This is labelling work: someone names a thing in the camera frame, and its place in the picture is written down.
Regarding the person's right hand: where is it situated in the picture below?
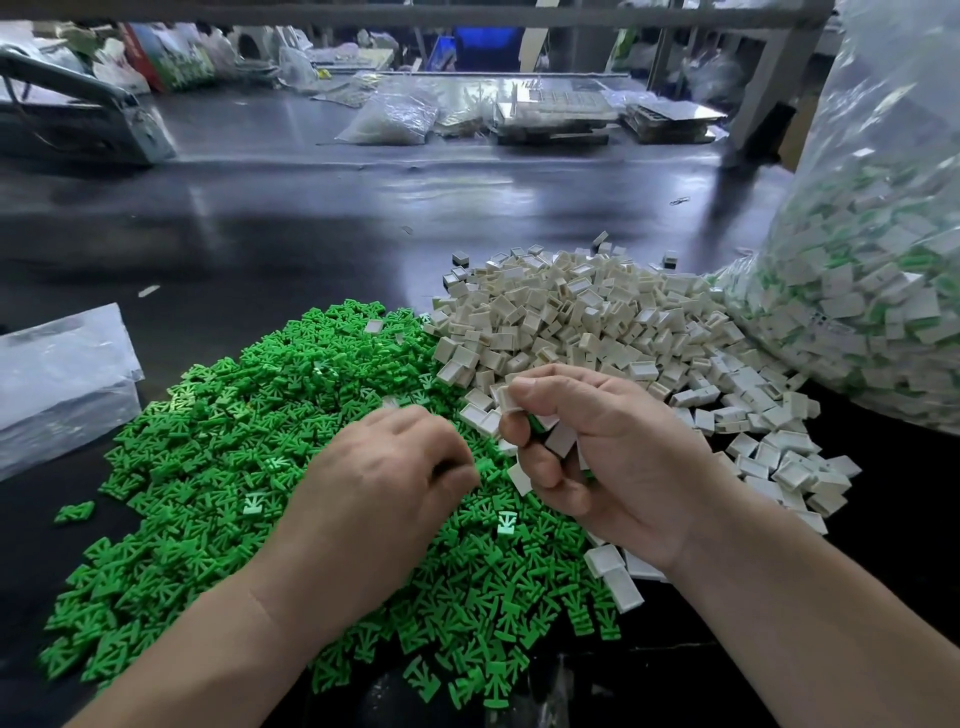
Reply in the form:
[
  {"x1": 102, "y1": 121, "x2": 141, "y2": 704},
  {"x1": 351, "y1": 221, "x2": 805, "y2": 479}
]
[{"x1": 495, "y1": 363, "x2": 725, "y2": 575}]

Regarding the grey metal horizontal bar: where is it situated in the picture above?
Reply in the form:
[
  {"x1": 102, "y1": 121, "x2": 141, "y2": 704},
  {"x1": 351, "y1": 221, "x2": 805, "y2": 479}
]
[{"x1": 0, "y1": 0, "x2": 834, "y2": 32}]

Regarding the grey metal slanted post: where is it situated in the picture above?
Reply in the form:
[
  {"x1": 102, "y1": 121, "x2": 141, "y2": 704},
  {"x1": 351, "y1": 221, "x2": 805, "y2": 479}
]
[{"x1": 723, "y1": 0, "x2": 839, "y2": 164}]

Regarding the small clear bag of parts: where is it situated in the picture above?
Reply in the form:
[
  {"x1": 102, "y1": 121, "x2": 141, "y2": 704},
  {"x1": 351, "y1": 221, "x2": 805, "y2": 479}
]
[{"x1": 336, "y1": 87, "x2": 441, "y2": 146}]

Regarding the dark flat tray stack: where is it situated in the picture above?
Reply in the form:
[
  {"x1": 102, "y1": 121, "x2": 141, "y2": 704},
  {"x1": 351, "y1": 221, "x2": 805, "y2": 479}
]
[{"x1": 622, "y1": 97, "x2": 729, "y2": 146}]

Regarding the person's left forearm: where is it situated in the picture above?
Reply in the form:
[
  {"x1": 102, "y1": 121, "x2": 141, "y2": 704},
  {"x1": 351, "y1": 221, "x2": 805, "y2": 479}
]
[{"x1": 67, "y1": 577, "x2": 339, "y2": 728}]

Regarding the pile of green plastic clips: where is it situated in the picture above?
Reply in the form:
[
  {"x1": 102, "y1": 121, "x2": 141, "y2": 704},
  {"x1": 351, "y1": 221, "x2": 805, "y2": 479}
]
[{"x1": 37, "y1": 300, "x2": 624, "y2": 710}]

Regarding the person's right forearm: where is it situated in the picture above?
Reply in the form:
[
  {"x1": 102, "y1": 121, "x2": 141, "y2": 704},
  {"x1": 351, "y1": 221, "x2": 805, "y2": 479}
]
[{"x1": 667, "y1": 502, "x2": 960, "y2": 728}]

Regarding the stack of clear flat bags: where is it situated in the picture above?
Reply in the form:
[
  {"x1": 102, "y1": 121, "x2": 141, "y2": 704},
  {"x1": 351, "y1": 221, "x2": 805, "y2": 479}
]
[{"x1": 0, "y1": 303, "x2": 144, "y2": 482}]

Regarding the clear plastic bag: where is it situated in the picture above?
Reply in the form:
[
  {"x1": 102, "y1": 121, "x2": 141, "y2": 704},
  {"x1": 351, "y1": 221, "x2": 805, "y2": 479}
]
[{"x1": 717, "y1": 0, "x2": 960, "y2": 437}]

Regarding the blue crate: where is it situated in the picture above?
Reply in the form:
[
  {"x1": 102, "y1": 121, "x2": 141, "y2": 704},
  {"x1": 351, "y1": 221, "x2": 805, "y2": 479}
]
[{"x1": 435, "y1": 25, "x2": 527, "y2": 72}]

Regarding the grey heat sealer machine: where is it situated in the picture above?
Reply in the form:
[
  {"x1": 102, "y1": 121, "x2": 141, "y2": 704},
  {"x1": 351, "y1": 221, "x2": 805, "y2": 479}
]
[{"x1": 0, "y1": 42, "x2": 177, "y2": 164}]

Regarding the pile of white plastic caps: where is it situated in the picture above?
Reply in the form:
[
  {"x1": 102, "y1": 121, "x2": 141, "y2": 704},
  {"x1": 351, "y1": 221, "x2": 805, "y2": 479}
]
[{"x1": 427, "y1": 240, "x2": 864, "y2": 614}]

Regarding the person's left hand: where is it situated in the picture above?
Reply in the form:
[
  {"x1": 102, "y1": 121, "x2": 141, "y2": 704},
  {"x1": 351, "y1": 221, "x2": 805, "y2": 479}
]
[{"x1": 255, "y1": 402, "x2": 482, "y2": 644}]

